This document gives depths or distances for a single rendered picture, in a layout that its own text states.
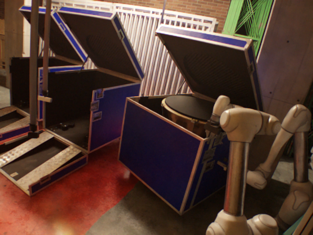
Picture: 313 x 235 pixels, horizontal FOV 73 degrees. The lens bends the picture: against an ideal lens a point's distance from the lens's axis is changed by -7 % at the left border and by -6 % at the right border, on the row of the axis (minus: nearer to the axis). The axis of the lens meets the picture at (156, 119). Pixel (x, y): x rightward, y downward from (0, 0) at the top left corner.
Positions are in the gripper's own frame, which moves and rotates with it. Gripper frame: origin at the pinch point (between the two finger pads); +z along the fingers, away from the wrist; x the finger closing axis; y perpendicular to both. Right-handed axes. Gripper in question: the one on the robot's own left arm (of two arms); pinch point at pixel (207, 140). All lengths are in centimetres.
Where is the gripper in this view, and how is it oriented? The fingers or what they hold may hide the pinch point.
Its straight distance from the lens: 185.9
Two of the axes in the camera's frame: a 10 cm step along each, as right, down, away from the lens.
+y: 6.7, 0.4, 7.4
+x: -6.7, -3.8, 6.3
